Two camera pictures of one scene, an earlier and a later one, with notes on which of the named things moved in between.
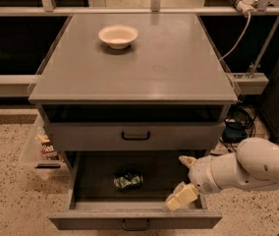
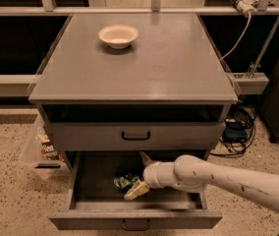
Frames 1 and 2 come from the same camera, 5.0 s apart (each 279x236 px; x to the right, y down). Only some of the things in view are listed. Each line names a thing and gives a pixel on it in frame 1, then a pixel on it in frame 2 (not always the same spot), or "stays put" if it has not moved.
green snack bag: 128,181 stays put
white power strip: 245,5 stays put
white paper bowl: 118,36 stays put
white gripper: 200,174 -> 151,176
